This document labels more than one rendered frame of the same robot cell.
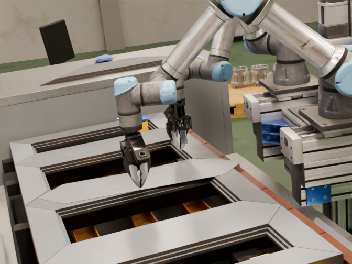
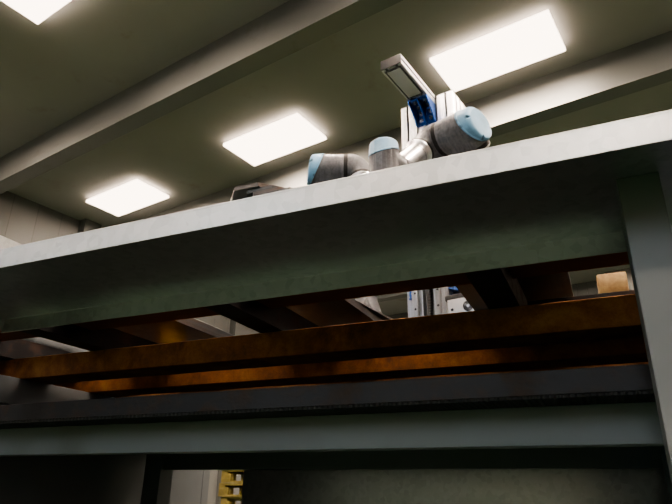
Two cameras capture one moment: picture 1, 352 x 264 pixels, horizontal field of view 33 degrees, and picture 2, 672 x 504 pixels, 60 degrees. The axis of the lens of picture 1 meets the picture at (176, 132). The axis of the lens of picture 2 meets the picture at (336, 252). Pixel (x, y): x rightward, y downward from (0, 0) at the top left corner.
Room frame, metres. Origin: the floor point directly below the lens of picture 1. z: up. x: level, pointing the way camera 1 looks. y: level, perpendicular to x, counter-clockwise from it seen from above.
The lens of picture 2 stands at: (1.09, 1.17, 0.43)
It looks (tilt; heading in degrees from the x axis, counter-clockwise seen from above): 23 degrees up; 311
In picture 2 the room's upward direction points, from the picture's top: 1 degrees clockwise
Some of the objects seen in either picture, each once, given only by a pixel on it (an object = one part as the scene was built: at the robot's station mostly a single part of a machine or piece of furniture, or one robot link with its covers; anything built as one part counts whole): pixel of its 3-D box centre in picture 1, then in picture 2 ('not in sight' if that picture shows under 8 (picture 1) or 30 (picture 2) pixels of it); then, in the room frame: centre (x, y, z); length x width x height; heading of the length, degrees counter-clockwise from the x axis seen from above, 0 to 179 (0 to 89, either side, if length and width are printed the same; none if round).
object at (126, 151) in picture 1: (132, 142); not in sight; (1.84, 0.14, 1.04); 0.09 x 0.08 x 0.12; 17
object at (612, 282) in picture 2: not in sight; (612, 287); (1.38, 0.06, 0.79); 0.06 x 0.05 x 0.04; 107
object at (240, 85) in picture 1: (239, 90); not in sight; (5.64, -0.66, 0.16); 1.17 x 0.81 x 0.33; 86
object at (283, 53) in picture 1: (288, 41); not in sight; (2.42, -0.50, 1.20); 0.13 x 0.12 x 0.14; 40
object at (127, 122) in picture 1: (129, 119); not in sight; (1.84, 0.14, 1.12); 0.08 x 0.08 x 0.05
